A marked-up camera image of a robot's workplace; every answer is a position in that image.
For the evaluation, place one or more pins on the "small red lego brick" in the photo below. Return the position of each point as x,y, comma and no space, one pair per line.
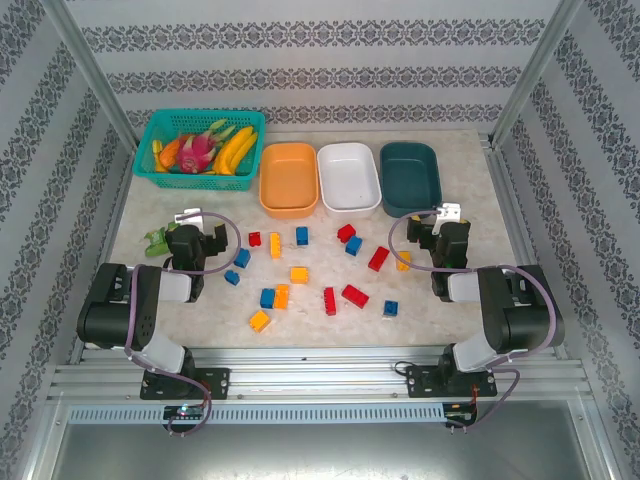
254,239

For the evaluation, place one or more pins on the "small blue lego brick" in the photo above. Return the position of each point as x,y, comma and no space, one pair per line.
231,277

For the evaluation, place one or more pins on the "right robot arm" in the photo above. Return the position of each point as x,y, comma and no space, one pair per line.
520,320

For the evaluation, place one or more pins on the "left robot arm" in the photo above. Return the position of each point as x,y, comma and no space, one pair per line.
105,310

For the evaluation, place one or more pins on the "green toy vegetable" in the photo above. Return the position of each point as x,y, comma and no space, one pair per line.
157,242

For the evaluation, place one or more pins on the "dark teal plastic container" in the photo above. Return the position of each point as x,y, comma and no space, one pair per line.
407,175

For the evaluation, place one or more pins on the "long yellow lego brick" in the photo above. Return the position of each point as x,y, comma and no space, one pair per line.
275,245

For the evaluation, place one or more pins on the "teal plastic basket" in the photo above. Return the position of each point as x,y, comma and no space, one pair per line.
200,182

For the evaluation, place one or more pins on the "orange toy fruit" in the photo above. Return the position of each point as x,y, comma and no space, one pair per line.
169,154

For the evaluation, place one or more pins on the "pink toy dragon fruit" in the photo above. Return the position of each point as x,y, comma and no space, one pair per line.
192,152

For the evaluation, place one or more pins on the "orange lego brick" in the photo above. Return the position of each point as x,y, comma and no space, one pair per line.
281,296

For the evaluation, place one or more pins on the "small yellow toy fruit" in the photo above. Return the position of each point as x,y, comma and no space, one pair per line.
157,147

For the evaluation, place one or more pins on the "white plastic container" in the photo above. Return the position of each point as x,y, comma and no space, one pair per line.
347,175

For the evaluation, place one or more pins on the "yellow toy banana bunch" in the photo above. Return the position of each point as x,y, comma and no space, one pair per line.
235,150

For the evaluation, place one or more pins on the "orange plastic container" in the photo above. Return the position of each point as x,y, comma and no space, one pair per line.
287,175

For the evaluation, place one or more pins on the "long red lego brick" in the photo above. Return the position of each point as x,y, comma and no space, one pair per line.
329,301

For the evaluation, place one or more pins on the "grey metal plate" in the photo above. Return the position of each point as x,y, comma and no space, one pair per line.
320,455

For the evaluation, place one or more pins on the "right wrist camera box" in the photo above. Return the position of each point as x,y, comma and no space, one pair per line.
446,214

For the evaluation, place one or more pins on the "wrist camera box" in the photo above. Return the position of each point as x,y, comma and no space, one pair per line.
446,214
189,216

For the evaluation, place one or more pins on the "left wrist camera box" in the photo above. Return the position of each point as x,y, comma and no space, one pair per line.
189,216

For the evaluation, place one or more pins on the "aluminium frame rail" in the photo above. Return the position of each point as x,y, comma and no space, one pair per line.
502,200
119,215

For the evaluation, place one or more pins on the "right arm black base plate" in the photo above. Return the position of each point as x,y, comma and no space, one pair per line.
422,382

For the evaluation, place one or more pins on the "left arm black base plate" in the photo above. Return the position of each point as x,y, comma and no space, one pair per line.
217,382

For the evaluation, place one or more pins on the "wide aluminium extrusion rail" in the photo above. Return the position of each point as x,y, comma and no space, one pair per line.
325,375

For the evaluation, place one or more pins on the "aluminium frame post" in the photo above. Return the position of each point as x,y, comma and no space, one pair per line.
87,65
537,65

